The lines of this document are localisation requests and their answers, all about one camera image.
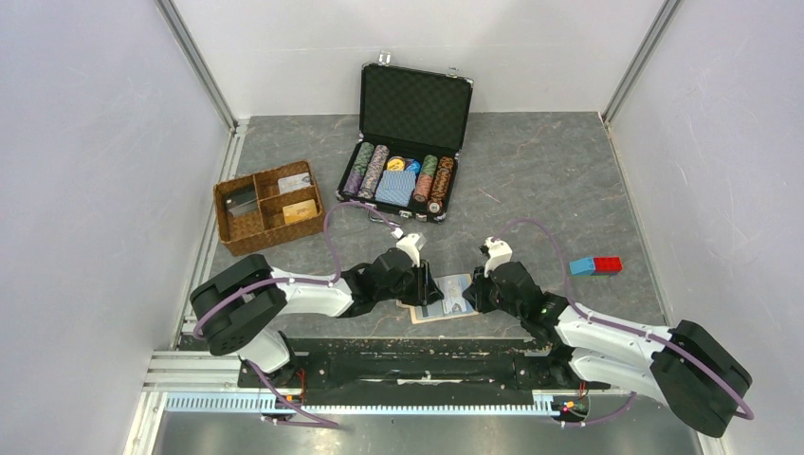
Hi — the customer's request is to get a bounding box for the blue playing card deck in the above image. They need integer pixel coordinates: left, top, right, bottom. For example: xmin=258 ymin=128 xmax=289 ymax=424
xmin=375 ymin=170 xmax=416 ymax=207

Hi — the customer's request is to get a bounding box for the grey card in basket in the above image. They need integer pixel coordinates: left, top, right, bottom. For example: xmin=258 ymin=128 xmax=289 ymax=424
xmin=277 ymin=173 xmax=313 ymax=194

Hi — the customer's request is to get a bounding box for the gold card in basket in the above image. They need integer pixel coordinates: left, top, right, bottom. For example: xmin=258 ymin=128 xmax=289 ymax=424
xmin=282 ymin=199 xmax=319 ymax=225

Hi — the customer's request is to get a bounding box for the white slotted cable duct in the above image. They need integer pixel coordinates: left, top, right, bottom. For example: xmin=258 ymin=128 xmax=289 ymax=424
xmin=164 ymin=391 xmax=559 ymax=418

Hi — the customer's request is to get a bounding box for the left aluminium frame post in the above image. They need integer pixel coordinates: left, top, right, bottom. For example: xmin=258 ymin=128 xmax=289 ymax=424
xmin=155 ymin=0 xmax=238 ymax=132

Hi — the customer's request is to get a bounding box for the right aluminium frame post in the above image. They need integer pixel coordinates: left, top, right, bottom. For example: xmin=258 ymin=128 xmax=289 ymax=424
xmin=600 ymin=0 xmax=683 ymax=129

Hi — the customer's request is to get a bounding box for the red toy brick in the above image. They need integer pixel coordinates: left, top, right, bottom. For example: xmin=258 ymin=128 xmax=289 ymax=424
xmin=593 ymin=256 xmax=623 ymax=276

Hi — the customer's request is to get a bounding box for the blue dealer button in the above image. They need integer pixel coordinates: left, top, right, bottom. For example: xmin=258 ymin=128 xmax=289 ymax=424
xmin=405 ymin=160 xmax=422 ymax=175

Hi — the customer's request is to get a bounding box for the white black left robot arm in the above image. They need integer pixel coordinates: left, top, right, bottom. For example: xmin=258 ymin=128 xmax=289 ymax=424
xmin=190 ymin=247 xmax=444 ymax=387

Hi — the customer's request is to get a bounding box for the yellow dealer button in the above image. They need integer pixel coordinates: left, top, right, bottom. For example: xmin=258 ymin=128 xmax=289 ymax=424
xmin=386 ymin=156 xmax=407 ymax=171

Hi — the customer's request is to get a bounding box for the red green chip stack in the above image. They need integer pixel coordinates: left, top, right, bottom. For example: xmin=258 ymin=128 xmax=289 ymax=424
xmin=412 ymin=155 xmax=439 ymax=203

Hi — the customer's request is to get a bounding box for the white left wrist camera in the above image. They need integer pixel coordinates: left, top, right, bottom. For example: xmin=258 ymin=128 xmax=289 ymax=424
xmin=392 ymin=227 xmax=427 ymax=267

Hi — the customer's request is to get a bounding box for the dark card in basket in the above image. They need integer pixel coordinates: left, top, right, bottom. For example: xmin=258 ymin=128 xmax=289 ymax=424
xmin=224 ymin=186 xmax=258 ymax=217

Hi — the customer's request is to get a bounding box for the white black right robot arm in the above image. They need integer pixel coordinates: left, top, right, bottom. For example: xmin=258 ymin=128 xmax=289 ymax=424
xmin=464 ymin=262 xmax=753 ymax=438

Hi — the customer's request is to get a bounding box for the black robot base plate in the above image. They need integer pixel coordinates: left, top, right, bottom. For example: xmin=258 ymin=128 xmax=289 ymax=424
xmin=265 ymin=338 xmax=608 ymax=406

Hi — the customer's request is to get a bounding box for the blue toy brick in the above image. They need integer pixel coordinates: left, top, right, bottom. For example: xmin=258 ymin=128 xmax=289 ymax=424
xmin=568 ymin=257 xmax=596 ymax=276

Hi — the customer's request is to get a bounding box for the brown orange chip stack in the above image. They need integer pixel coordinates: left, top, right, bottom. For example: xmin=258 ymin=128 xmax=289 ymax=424
xmin=428 ymin=156 xmax=455 ymax=214

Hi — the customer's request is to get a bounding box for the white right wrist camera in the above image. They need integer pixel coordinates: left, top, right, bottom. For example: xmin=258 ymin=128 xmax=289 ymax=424
xmin=480 ymin=237 xmax=513 ymax=278

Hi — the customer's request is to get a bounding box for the purple green chip stack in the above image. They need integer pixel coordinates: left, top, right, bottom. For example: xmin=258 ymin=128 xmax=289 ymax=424
xmin=343 ymin=141 xmax=375 ymax=195

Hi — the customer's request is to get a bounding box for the purple grey chip stack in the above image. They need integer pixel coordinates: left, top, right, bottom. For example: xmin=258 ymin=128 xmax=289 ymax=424
xmin=357 ymin=145 xmax=390 ymax=199

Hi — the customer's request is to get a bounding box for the aluminium frame post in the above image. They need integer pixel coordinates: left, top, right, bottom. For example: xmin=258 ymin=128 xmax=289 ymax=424
xmin=155 ymin=0 xmax=238 ymax=132
xmin=600 ymin=0 xmax=683 ymax=129

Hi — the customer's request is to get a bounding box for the brown woven divided basket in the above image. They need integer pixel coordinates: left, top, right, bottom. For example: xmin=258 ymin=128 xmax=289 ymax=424
xmin=213 ymin=160 xmax=325 ymax=256

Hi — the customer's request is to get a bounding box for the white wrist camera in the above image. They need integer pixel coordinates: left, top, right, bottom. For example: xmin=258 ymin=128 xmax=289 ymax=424
xmin=392 ymin=227 xmax=427 ymax=267
xmin=480 ymin=237 xmax=513 ymax=278

